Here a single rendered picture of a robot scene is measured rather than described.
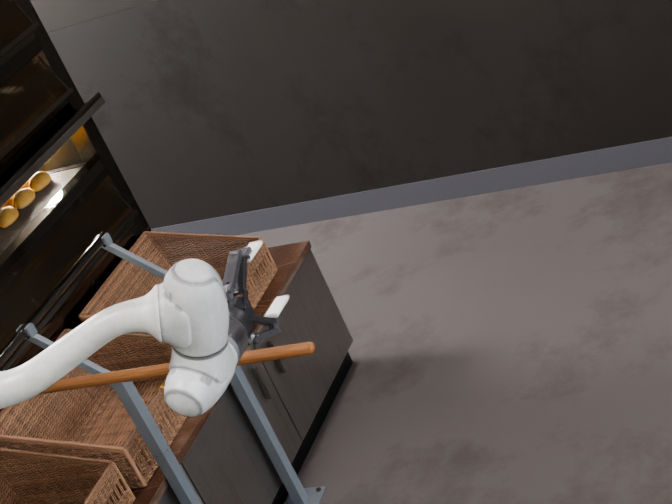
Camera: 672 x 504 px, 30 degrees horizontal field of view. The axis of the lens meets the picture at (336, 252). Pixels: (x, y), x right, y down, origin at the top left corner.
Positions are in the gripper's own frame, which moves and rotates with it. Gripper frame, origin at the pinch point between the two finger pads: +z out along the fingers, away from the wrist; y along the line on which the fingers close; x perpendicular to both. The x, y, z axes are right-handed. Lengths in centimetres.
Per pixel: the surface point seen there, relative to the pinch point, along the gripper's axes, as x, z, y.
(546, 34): -29, 297, 79
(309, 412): -102, 127, 135
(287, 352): -15.1, 14.2, 29.7
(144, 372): -55, 12, 29
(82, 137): -159, 155, 21
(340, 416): -100, 141, 149
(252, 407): -96, 93, 104
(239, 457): -101, 81, 114
